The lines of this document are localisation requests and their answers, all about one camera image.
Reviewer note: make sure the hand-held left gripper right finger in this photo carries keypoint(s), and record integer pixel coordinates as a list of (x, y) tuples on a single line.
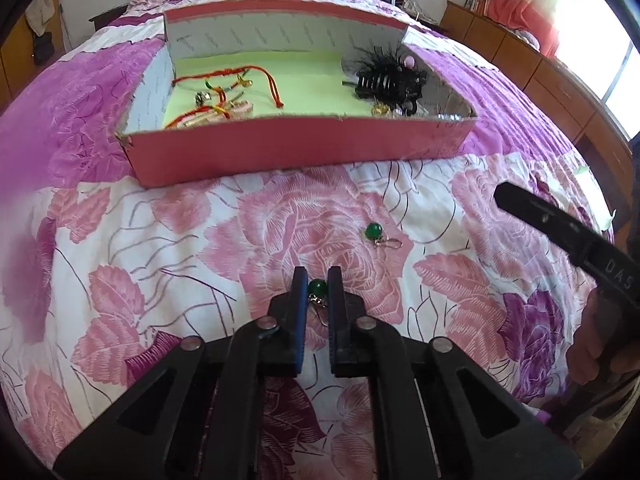
[(334, 330)]

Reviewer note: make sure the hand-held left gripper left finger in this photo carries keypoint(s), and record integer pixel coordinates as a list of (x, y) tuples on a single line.
[(300, 330)]

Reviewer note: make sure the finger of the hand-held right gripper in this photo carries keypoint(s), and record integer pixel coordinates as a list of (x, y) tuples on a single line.
[(545, 222)]

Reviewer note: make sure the green bead earring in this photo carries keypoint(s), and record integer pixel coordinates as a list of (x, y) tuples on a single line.
[(318, 288), (372, 231)]

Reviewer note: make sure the pink cardboard box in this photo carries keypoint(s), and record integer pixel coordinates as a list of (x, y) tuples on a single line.
[(300, 147)]

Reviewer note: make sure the person's right hand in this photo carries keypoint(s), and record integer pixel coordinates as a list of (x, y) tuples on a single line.
[(620, 355)]

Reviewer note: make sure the purple floral bedspread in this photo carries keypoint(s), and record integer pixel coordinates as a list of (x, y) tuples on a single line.
[(200, 260)]

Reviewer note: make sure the long wooden cabinet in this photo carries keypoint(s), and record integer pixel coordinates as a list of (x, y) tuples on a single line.
[(525, 60)]

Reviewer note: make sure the pink bead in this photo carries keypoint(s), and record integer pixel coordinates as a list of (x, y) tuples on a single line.
[(409, 62)]

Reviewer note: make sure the black feather hair clip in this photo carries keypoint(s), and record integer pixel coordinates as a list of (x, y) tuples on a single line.
[(385, 80)]

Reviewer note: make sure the white and red curtain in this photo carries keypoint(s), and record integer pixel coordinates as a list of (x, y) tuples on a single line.
[(530, 0)]

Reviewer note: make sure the pink hair clip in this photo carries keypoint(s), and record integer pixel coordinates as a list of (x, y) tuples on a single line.
[(242, 107)]

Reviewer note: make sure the light green box liner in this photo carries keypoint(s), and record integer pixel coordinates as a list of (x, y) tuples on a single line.
[(300, 85)]

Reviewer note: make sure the silver bead charm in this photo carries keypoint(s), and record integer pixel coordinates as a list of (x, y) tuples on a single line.
[(202, 98)]

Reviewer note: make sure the gold bell charm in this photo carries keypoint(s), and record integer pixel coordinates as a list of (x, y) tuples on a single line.
[(243, 80)]

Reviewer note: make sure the dark wooden nightstand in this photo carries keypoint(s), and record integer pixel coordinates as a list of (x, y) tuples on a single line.
[(107, 15)]

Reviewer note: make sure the black hanging bag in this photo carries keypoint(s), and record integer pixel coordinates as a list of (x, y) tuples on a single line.
[(43, 50)]

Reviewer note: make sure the orange wooden wardrobe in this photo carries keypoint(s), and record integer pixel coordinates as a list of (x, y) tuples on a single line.
[(15, 60)]

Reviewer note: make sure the beige hanging cloth bag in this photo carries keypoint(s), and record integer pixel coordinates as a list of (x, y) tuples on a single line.
[(40, 10)]

